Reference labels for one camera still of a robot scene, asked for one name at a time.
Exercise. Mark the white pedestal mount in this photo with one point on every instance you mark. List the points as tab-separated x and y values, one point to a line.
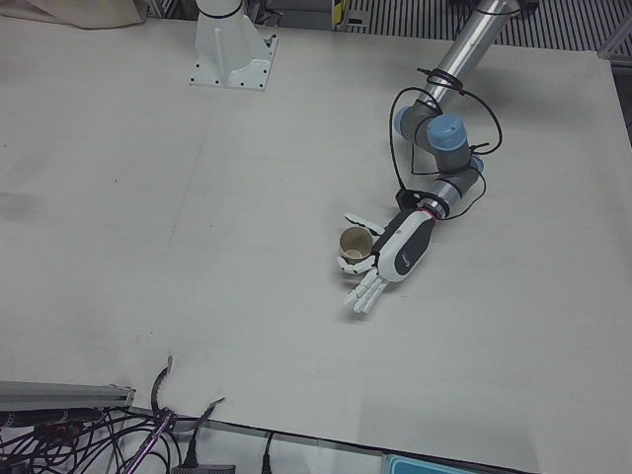
227	54

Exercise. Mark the yellow black striped post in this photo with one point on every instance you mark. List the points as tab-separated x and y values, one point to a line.
339	10

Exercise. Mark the aluminium profile post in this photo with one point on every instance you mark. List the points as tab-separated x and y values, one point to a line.
59	392

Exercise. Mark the beige paper cup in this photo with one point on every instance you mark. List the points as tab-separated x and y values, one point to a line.
355	242

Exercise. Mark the light blue plastic bin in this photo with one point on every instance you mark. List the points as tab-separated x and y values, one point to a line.
459	466

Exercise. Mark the grey power strip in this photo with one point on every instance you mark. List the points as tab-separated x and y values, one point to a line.
205	469

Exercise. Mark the beige cloth bag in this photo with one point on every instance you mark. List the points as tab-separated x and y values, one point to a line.
74	12

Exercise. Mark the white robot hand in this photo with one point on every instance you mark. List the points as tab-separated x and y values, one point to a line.
405	242

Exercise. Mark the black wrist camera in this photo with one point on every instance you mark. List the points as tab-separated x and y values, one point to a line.
407	197

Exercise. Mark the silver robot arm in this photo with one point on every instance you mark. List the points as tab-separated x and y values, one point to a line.
474	34

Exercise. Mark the aluminium frame rail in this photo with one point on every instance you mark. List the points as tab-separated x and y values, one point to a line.
617	42

